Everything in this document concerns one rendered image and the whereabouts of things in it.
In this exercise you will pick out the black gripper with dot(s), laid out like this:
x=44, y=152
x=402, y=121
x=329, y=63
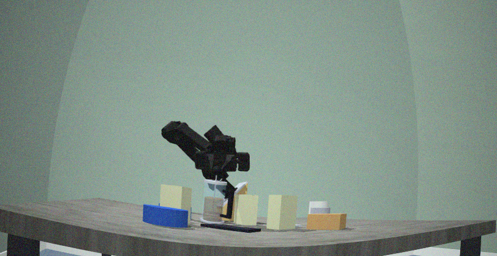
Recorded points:
x=223, y=159

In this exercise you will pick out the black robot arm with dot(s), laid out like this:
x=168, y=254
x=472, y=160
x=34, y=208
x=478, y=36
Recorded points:
x=189, y=141

